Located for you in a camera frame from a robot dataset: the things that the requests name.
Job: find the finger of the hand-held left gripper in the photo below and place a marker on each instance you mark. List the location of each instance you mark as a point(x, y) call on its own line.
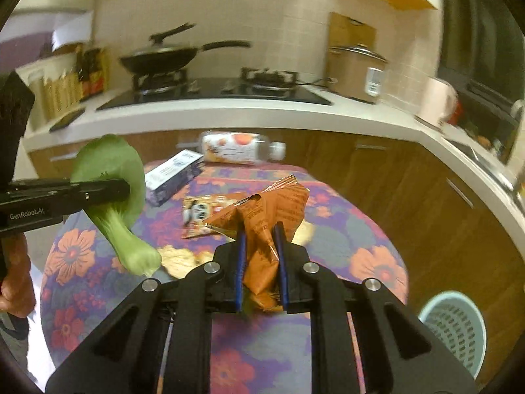
point(102, 193)

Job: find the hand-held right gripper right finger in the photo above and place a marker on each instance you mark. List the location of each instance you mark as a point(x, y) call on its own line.
point(279, 264)

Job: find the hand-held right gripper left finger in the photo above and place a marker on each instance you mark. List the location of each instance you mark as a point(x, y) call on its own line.
point(241, 264)

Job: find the green bok choy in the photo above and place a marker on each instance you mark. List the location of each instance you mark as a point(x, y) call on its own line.
point(110, 160)

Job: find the orange snack bag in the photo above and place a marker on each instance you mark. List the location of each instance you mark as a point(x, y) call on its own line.
point(262, 213)

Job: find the blue and white carton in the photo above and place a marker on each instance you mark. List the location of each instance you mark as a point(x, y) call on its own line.
point(172, 174)

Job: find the plastic bottle with fruit label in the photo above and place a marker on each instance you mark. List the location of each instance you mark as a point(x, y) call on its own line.
point(233, 145)

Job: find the teal perforated basket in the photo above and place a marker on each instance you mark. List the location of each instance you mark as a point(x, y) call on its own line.
point(451, 328)

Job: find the person's left forearm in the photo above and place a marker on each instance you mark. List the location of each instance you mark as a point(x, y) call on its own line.
point(12, 336)

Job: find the person's left hand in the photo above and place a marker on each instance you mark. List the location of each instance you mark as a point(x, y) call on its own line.
point(20, 287)

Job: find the yellow crumpled wrapper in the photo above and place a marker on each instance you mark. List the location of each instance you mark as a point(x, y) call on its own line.
point(180, 260)

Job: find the floral tablecloth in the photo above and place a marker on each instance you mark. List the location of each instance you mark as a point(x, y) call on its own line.
point(82, 254)

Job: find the small orange snack packet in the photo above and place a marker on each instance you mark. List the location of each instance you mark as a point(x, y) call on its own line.
point(197, 213)

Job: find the flat black phone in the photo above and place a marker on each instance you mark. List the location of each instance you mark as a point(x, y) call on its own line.
point(67, 120)

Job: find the yellow woven utensil basket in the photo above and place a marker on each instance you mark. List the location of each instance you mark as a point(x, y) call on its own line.
point(61, 94)

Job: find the pale storage canister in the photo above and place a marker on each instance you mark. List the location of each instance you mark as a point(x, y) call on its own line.
point(36, 98)

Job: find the wooden kitchen counter cabinet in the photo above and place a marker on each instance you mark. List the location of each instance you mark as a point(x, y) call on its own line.
point(369, 164)

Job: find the black frying pan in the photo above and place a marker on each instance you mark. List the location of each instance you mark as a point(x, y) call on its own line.
point(160, 63)

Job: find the black gas stove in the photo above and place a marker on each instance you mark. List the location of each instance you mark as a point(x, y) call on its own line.
point(205, 90)

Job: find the black pan lid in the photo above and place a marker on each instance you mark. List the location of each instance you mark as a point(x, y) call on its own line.
point(164, 47)

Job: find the beige rice cooker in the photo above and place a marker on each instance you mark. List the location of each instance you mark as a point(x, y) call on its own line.
point(348, 74)

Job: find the pale pink electric kettle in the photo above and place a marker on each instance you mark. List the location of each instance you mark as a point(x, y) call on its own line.
point(434, 98)

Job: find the wooden cutting board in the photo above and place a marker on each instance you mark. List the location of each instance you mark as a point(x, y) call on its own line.
point(348, 28)

